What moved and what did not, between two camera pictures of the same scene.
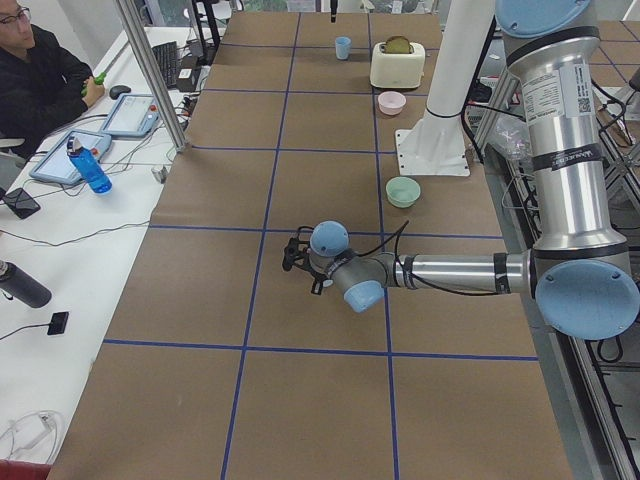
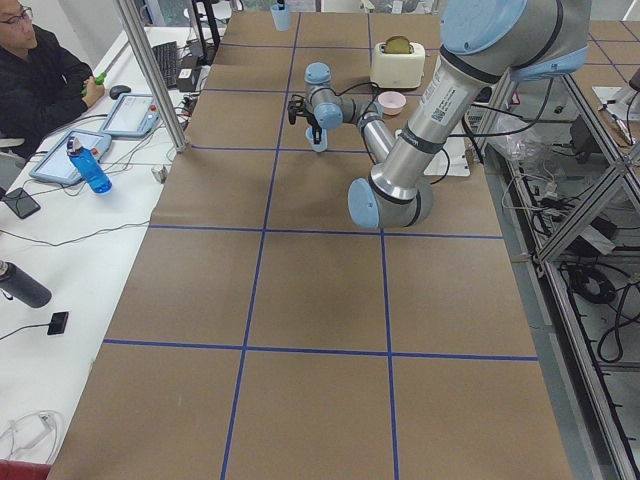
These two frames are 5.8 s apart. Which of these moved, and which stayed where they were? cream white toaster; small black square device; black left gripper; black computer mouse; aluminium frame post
Moved: black left gripper
Stayed: small black square device; cream white toaster; aluminium frame post; black computer mouse
